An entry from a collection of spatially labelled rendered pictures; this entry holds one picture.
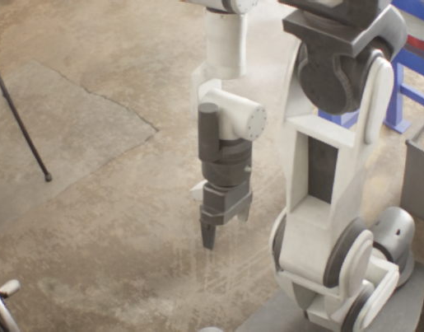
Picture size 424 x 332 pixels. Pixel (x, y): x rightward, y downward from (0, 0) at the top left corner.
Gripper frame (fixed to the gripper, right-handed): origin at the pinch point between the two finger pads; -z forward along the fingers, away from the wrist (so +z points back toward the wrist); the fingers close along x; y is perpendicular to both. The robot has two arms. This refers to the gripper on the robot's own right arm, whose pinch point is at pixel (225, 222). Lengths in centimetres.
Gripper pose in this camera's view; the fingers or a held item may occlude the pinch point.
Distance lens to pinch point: 139.5
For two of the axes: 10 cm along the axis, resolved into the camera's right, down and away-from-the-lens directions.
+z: -0.1, -8.5, -5.3
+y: 7.9, 3.2, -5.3
